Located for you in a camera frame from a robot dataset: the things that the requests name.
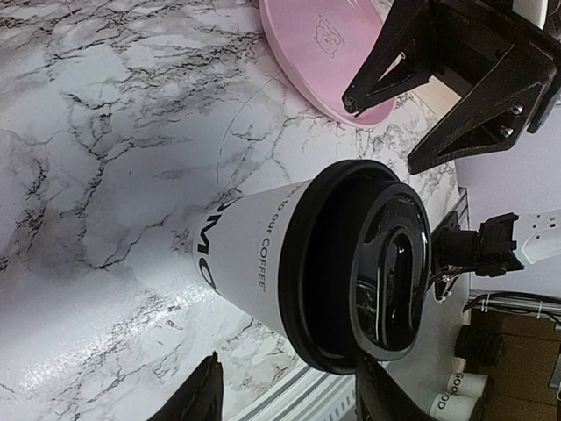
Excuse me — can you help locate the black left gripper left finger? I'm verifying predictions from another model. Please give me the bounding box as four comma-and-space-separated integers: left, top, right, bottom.
148, 352, 224, 421

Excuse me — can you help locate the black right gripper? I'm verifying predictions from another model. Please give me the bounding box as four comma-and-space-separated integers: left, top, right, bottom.
342, 1, 560, 175

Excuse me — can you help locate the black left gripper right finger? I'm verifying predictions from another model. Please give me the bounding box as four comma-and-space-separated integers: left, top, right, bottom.
355, 353, 432, 421

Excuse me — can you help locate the black plastic cup lid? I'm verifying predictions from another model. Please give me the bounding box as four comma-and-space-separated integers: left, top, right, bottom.
278, 160, 431, 375

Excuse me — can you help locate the white paper coffee cup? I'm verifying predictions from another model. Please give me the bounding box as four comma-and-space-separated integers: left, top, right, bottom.
193, 181, 311, 336

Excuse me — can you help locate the pink round plate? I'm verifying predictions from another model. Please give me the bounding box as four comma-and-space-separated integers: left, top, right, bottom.
259, 0, 395, 129

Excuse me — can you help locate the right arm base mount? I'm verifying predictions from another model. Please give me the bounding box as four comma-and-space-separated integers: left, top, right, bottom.
429, 210, 524, 303

